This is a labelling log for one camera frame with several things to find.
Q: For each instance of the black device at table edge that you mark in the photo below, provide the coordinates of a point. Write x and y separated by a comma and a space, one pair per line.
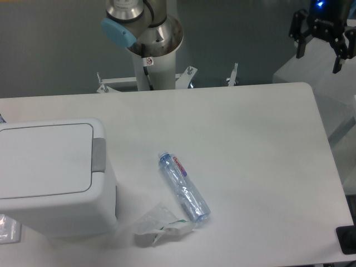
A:
346, 238

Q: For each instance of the clear plastic bag lower left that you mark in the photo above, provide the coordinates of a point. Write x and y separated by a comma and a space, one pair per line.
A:
10, 230

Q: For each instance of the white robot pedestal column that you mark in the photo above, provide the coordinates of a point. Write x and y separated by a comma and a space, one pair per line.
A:
154, 69

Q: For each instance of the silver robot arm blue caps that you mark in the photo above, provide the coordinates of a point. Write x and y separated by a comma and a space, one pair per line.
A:
145, 28

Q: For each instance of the white metal base frame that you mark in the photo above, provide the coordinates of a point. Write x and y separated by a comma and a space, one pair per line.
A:
107, 85

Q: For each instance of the blue object at left edge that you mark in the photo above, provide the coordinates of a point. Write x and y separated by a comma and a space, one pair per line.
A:
2, 120

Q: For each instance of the white trash can body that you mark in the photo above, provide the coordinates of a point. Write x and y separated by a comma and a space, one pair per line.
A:
89, 212

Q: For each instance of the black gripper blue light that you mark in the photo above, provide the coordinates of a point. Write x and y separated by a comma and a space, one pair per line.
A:
325, 20

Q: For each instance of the crumpled clear plastic wrapper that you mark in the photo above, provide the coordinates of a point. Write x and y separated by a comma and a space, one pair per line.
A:
160, 222

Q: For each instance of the white trash can lid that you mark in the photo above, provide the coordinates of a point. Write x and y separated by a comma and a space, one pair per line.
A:
45, 160

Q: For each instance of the clear plastic water bottle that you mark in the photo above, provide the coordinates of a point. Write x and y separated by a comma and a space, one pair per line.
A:
188, 196

